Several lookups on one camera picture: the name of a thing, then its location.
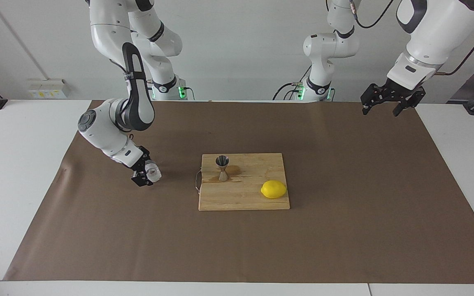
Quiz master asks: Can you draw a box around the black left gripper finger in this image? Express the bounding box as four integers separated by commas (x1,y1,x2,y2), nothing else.
360,83,386,116
392,88,426,118

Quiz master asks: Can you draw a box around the small clear glass cup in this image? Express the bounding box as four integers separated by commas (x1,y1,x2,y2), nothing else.
144,161,163,184

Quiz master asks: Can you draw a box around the steel double jigger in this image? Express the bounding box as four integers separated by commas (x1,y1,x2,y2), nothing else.
215,155,230,182

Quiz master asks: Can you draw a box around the wooden cutting board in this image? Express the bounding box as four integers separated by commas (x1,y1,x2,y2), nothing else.
195,153,291,212

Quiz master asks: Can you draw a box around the yellow lemon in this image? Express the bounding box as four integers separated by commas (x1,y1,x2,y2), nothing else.
260,180,288,200

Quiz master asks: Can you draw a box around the brown paper table mat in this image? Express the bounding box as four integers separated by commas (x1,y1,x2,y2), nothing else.
3,100,474,284

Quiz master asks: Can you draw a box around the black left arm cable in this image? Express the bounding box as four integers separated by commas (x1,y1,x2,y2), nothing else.
350,0,474,76

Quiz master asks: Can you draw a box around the black base cable bundle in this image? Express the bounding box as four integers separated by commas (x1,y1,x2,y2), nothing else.
273,81,304,101

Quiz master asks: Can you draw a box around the white wall socket strip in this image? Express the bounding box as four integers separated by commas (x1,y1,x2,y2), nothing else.
28,79,68,99

